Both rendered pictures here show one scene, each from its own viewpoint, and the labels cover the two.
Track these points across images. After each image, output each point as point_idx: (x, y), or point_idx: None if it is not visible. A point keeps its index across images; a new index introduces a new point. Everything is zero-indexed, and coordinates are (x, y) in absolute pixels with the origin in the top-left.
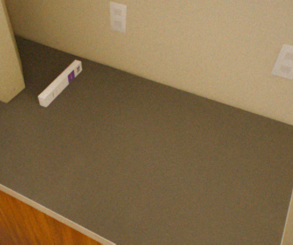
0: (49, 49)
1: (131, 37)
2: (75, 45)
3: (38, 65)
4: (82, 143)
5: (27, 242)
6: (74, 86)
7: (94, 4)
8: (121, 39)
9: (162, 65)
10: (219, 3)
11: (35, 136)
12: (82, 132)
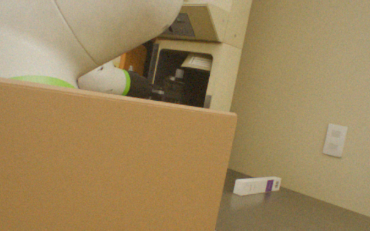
0: (240, 173)
1: (347, 163)
2: (270, 173)
3: (228, 176)
4: (290, 224)
5: None
6: (271, 195)
7: (309, 127)
8: (333, 165)
9: None
10: None
11: (229, 205)
12: (288, 219)
